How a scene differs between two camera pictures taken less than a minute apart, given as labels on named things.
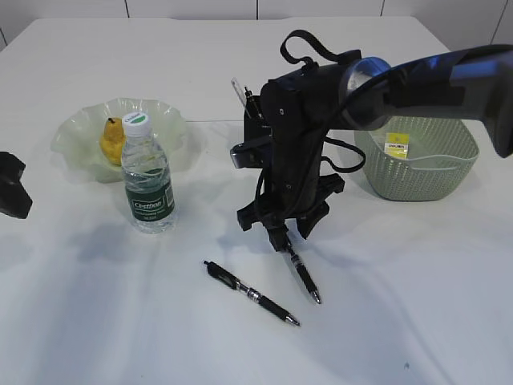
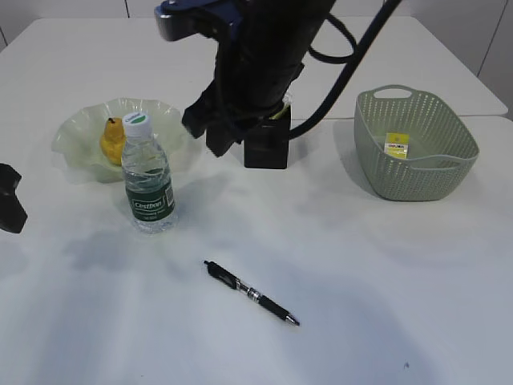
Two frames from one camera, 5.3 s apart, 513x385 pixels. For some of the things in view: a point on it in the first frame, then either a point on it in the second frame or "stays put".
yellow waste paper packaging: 397,144 stays put
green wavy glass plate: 77,136 stays put
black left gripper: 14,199 to 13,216
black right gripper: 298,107 to 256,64
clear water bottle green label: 147,177 stays put
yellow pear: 111,142 stays put
